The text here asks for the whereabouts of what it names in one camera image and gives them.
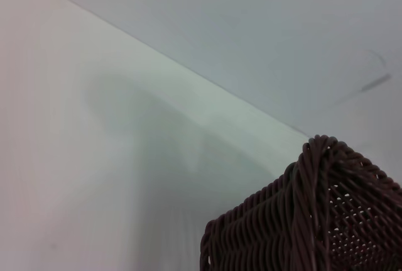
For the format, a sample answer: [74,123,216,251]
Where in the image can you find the dark woven rectangular basket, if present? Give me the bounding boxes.
[199,134,402,271]

